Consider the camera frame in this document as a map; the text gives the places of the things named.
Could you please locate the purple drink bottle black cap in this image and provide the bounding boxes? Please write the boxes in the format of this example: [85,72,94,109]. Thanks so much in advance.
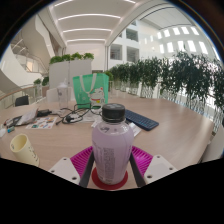
[91,102,135,186]

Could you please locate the pale yellow mug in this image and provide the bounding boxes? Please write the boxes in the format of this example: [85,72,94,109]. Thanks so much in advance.
[9,133,41,168]

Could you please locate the black tangled cable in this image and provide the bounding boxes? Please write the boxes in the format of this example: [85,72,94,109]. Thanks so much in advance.
[54,103,101,126]

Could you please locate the row of green trees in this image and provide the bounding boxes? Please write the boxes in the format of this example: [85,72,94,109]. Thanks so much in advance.
[106,51,224,124]

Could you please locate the white chair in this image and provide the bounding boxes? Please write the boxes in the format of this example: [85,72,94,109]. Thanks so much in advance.
[45,87,60,104]

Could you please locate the green plants atop cabinet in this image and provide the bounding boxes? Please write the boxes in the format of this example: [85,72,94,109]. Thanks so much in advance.
[49,52,95,65]

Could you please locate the white cabinet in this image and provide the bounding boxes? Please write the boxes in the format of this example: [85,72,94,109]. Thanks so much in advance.
[48,59,93,98]

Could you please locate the notebook with white paper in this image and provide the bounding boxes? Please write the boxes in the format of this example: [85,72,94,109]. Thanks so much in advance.
[14,108,39,127]

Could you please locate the clear plastic bottle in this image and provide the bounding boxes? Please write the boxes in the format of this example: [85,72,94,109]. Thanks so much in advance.
[56,78,70,110]

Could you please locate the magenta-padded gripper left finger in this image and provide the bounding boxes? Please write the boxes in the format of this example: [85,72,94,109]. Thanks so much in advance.
[48,145,96,188]

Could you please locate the planter box with plants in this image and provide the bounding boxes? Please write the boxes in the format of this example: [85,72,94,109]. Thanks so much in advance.
[33,76,50,98]
[99,69,114,91]

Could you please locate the white packet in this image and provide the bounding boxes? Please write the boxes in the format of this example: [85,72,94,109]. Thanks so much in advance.
[128,121,143,138]

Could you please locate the ceiling light strips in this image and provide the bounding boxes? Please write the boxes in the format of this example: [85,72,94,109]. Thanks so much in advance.
[53,0,138,44]

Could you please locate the green tote bag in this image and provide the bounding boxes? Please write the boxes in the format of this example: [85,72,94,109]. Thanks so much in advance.
[72,72,110,110]

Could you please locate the colourful sticker sheet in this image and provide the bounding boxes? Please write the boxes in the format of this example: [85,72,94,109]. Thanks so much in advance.
[25,116,58,130]

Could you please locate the glass railing wooden handrail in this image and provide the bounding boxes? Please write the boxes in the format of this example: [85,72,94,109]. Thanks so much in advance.
[0,83,44,109]

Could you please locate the black folder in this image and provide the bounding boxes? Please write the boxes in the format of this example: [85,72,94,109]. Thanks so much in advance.
[4,114,24,128]

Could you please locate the dark blue keyboard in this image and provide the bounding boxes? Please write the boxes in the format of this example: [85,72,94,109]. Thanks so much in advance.
[123,109,160,132]

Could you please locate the black chair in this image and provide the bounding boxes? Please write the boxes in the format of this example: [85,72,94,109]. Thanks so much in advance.
[14,95,30,108]

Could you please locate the black power adapter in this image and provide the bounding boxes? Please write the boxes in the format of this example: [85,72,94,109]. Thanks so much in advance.
[36,108,53,118]

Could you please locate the flat round red coaster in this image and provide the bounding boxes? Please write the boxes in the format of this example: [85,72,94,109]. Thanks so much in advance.
[91,167,129,191]

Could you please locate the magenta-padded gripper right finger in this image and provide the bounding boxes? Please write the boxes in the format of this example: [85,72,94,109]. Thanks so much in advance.
[128,145,178,188]

